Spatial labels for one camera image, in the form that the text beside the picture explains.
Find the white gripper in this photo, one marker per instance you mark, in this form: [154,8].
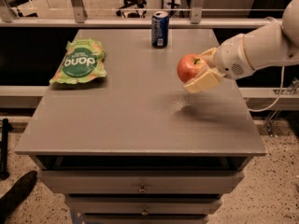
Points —
[230,57]

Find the red apple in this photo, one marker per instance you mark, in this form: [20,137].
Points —
[189,66]

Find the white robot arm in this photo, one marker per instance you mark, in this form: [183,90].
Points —
[275,44]

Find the green rice chip bag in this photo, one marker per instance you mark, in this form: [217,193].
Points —
[82,63]

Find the blue soda can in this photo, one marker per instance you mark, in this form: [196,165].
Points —
[159,29]

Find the black office chair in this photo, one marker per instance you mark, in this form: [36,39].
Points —
[132,0]

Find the grey drawer cabinet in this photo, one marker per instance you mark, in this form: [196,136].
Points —
[140,119]

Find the metal railing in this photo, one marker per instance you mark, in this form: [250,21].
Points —
[73,13]

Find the top drawer with knob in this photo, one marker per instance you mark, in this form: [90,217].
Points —
[140,182]

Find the drawer with knob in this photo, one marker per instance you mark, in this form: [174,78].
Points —
[140,182]
[143,206]

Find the middle drawer with knob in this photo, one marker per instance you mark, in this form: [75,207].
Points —
[143,206]

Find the bottom drawer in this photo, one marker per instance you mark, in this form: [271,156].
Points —
[152,219]

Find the black stand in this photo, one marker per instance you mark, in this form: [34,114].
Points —
[5,128]

